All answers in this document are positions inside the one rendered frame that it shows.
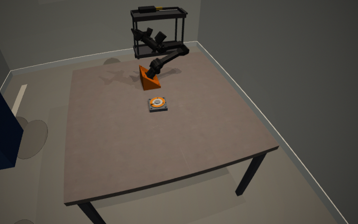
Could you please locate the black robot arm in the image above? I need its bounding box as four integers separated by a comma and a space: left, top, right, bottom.
144, 27, 189, 80

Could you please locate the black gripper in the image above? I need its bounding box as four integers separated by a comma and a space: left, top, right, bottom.
131, 28, 153, 46

